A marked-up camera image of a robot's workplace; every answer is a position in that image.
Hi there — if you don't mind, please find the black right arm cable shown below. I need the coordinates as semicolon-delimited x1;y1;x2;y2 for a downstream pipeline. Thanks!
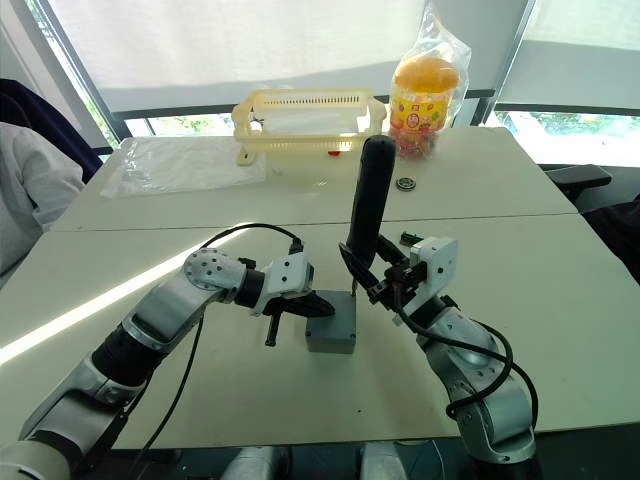
394;298;541;426

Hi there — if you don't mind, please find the black electric screwdriver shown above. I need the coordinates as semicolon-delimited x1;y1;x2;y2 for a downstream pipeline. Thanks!
345;134;398;301

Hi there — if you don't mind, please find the white roller blind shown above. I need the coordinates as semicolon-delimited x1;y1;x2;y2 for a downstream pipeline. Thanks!
45;0;532;104
499;0;640;107

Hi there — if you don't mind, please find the flat clear plastic bag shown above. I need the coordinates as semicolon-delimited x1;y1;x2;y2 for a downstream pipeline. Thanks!
99;136;267;200

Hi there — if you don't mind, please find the dark blue chair back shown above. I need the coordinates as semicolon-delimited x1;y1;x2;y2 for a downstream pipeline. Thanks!
0;78;104;184

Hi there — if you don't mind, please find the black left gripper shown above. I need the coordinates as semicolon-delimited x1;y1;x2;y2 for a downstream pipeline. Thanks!
262;293;337;348

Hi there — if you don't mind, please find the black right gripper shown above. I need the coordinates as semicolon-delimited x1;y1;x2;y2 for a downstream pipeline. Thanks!
338;234;427;314

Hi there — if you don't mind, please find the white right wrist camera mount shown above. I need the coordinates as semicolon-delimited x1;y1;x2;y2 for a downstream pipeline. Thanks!
409;235;459;302

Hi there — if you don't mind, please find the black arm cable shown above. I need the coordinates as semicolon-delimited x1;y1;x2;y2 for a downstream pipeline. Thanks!
127;222;306;480
394;298;541;426

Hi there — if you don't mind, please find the grey metal box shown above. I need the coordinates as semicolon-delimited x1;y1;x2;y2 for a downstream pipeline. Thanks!
305;330;358;355

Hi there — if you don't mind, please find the cream plastic basket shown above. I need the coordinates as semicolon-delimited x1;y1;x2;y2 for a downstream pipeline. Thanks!
231;87;389;167

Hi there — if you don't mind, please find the white garment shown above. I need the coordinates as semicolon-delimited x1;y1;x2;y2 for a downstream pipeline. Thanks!
0;121;87;290

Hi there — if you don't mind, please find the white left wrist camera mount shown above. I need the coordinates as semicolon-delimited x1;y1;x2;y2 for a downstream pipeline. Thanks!
249;252;316;317

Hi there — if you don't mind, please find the black chair armrest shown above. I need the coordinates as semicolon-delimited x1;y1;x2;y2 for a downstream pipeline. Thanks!
541;163;614;202

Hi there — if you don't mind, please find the candy jar with orange lid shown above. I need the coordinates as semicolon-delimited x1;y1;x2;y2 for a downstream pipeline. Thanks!
388;54;460;159

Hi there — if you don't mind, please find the dark window frame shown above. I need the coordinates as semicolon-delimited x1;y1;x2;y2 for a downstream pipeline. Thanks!
24;0;640;156

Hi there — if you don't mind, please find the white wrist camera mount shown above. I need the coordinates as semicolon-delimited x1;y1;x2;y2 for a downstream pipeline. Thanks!
409;235;459;302
249;252;316;317

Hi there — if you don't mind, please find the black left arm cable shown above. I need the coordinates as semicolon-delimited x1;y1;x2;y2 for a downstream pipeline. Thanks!
127;222;306;480

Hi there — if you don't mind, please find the grey rounded shape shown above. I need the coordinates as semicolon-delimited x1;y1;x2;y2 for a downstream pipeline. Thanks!
358;441;410;480
218;445;292;480

